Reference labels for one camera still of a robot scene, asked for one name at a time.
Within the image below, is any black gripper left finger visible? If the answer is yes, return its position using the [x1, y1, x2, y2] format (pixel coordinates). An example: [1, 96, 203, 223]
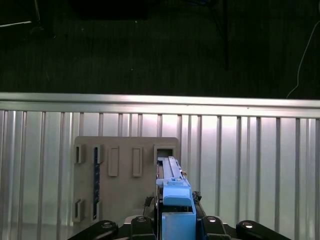
[66, 196, 157, 240]

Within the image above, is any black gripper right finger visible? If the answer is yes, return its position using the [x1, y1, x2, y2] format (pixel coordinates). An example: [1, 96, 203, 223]
[191, 190, 292, 240]

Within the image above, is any hard disk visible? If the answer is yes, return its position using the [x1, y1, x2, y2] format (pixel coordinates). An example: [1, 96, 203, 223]
[154, 156, 198, 240]

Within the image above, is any grey parts rack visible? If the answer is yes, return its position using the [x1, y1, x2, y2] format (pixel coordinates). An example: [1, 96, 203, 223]
[71, 136, 180, 223]

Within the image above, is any RAM stick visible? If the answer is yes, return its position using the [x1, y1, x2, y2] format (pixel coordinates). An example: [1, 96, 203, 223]
[92, 147, 101, 218]

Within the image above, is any thin white cable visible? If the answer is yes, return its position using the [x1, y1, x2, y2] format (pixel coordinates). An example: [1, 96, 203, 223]
[286, 19, 320, 100]

